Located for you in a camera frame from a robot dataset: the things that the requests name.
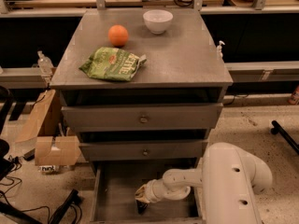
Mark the black stand leg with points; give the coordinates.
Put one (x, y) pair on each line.
(58, 215)
(278, 129)

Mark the green chip bag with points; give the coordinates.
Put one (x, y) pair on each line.
(112, 64)

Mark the black stand leg right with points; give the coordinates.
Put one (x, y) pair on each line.
(278, 129)

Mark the brown cardboard box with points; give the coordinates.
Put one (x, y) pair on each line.
(42, 127)

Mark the grey top drawer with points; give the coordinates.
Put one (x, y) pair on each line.
(108, 118)

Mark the white bowl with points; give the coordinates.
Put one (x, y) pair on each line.
(157, 21)

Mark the white pump bottle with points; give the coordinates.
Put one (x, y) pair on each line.
(219, 48)

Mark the grey middle drawer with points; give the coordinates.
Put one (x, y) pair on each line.
(143, 150)

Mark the grey drawer cabinet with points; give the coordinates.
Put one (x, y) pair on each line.
(182, 67)

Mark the clear plastic bottle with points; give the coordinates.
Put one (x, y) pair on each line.
(44, 63)

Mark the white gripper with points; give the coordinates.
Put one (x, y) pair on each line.
(150, 192)

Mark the orange fruit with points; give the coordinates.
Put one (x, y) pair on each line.
(118, 35)

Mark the black stand leg left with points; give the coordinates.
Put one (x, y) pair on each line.
(58, 215)

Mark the orange bottle on floor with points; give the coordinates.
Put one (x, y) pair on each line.
(294, 99)

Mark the grey open bottom drawer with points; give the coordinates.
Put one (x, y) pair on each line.
(114, 195)

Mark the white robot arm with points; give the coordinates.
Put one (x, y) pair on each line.
(229, 178)

